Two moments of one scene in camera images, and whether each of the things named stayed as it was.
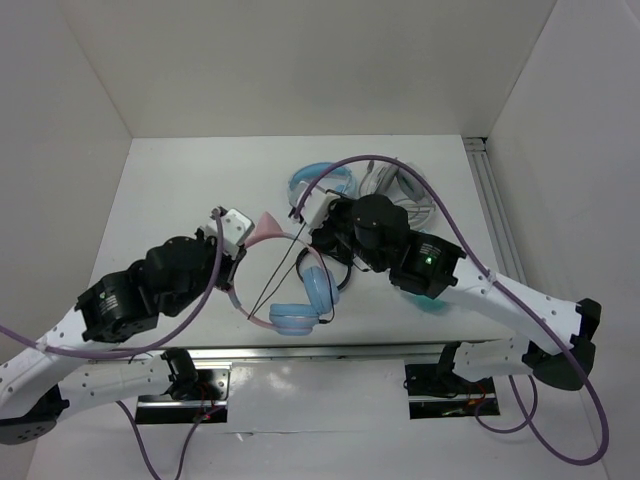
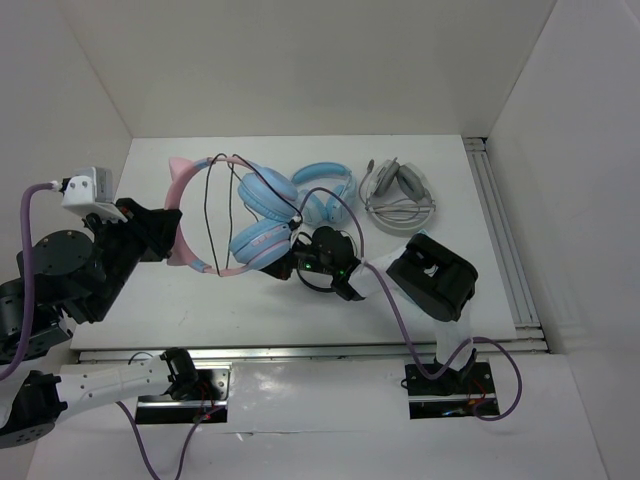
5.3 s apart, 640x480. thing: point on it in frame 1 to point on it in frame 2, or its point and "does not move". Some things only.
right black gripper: x=335 y=206 to x=282 y=268
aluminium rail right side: x=494 y=208 does not move
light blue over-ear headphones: x=337 y=179 does not move
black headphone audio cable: x=255 y=309 to x=206 y=186
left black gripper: x=231 y=266 to x=156 y=227
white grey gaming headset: x=391 y=179 does not move
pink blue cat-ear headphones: x=320 y=287 to x=263 y=237
